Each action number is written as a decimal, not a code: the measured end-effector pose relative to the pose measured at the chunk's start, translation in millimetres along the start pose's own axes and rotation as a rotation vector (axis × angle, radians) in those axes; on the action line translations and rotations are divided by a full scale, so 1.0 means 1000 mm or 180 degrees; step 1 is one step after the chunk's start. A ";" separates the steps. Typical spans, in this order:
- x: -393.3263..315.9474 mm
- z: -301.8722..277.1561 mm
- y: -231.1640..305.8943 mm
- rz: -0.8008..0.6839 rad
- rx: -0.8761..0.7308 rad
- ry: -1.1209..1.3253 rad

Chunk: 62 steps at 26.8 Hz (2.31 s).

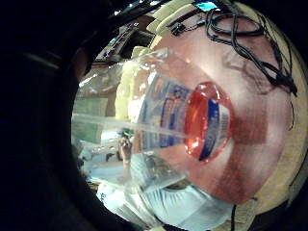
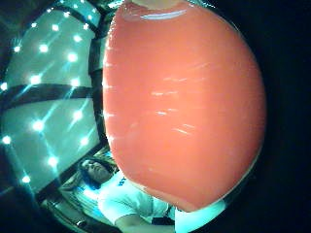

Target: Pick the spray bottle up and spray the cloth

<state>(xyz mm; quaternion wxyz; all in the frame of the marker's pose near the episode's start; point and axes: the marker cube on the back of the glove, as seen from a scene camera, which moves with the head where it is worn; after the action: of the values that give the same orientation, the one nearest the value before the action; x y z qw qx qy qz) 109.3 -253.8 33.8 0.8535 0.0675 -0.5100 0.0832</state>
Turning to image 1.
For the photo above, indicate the cyan lit screen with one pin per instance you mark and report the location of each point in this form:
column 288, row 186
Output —
column 206, row 5

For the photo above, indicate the pink striped table mat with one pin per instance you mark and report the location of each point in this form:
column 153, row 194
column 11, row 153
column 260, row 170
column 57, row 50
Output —
column 253, row 128

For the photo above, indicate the clear plastic bottle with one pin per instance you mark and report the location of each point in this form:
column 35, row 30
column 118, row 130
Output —
column 166, row 112

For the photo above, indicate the small black connector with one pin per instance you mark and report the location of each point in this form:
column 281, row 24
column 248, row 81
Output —
column 178, row 29

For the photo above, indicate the pale yellow bag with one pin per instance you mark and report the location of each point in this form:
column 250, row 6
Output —
column 126, row 86

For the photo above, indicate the the person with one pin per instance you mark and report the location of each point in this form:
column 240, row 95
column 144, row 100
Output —
column 179, row 208

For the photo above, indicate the green box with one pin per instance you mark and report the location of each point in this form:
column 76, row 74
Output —
column 91, row 118

